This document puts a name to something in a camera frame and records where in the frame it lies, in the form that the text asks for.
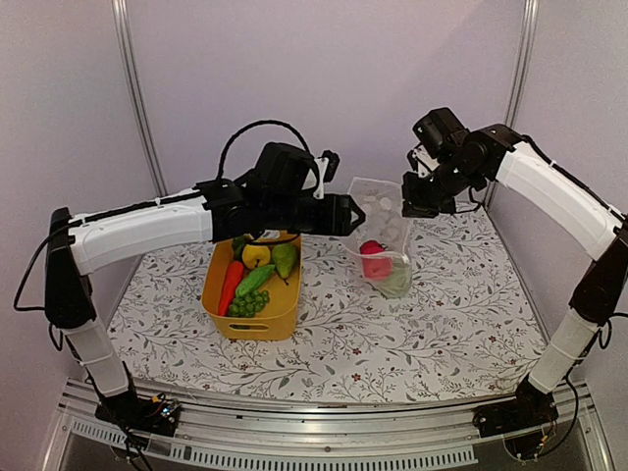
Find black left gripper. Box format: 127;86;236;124
265;193;367;236

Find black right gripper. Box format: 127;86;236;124
403;155;482;218

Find clear polka dot zip bag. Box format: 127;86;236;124
343;178;411;291

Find pink red toy peach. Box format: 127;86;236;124
362;256;393;282

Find green toy apple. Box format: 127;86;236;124
379;262;412;298

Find yellow toy apple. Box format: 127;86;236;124
241;244;272;270

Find red toy apple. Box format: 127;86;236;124
359;239;388;257

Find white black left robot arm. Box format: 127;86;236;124
44;142;366;426

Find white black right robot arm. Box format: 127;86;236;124
402;107;627;428

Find green toy pear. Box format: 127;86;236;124
271;243;298;283

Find green toy leafy vegetable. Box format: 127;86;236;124
232;235;250;261

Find green toy bitter gourd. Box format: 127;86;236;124
235;264;276;297

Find orange toy carrot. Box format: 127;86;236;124
218;260;245;317

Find yellow plastic basket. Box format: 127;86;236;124
201;232;302;341

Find green toy grapes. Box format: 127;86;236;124
227;289;270;318

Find floral white table mat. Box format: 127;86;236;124
109;211;546;402

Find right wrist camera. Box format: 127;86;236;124
406;144;438;178

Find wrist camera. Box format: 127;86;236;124
406;144;438;178
313;150;340;199

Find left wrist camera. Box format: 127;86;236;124
313;150;340;199

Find right aluminium frame post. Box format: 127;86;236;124
504;0;540;128

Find aluminium frame post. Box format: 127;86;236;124
504;0;540;128
111;0;168;196

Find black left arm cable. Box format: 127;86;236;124
218;119;313;183

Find aluminium front rail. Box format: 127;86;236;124
40;380;619;470

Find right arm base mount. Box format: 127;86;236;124
472;377;558;461

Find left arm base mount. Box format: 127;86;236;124
95;381;181;437

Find left aluminium frame post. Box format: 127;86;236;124
111;0;168;196

